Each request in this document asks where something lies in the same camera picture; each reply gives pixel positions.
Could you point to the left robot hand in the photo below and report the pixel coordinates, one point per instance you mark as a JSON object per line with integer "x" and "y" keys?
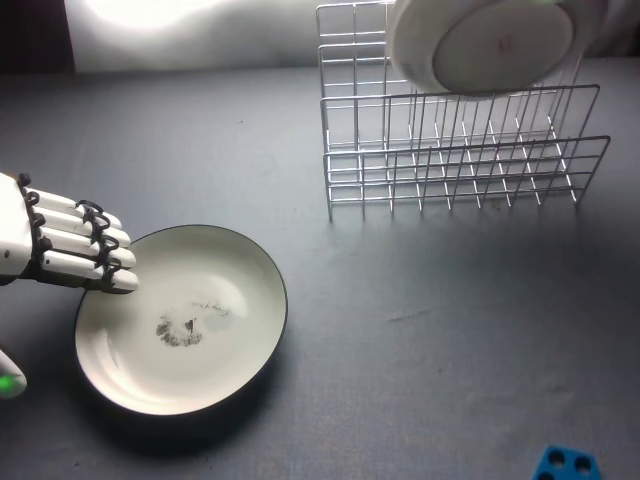
{"x": 60, "y": 245}

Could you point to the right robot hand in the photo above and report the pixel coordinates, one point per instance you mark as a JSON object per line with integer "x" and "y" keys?
{"x": 597, "y": 20}

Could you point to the white round plate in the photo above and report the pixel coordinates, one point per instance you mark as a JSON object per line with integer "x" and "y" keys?
{"x": 475, "y": 50}

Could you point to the white plate with dark rim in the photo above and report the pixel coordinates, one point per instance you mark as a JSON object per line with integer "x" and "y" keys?
{"x": 150, "y": 360}

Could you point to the white backdrop sheet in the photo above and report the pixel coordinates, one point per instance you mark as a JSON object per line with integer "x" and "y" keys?
{"x": 200, "y": 35}

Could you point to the grey table cloth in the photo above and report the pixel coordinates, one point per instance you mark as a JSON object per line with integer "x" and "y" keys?
{"x": 400, "y": 375}

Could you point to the blue perforated block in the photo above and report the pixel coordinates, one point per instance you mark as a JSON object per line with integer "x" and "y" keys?
{"x": 565, "y": 460}

